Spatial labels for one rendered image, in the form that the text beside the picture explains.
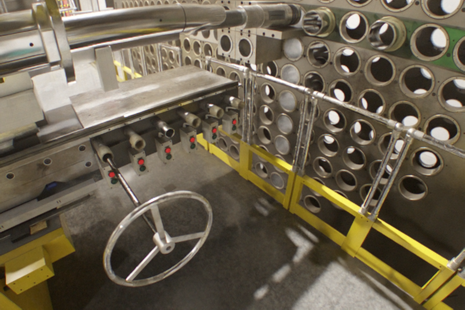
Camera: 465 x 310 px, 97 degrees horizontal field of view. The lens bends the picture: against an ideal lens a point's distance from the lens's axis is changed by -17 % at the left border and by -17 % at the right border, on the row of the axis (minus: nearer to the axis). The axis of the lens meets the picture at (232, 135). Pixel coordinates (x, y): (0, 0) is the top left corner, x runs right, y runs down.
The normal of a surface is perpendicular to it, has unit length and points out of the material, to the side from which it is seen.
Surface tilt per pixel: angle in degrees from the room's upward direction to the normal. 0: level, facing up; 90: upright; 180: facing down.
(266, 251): 0
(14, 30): 59
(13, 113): 90
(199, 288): 0
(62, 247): 90
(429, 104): 90
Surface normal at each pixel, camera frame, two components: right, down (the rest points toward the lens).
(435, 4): -0.76, 0.35
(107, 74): 0.65, 0.40
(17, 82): 0.61, 0.06
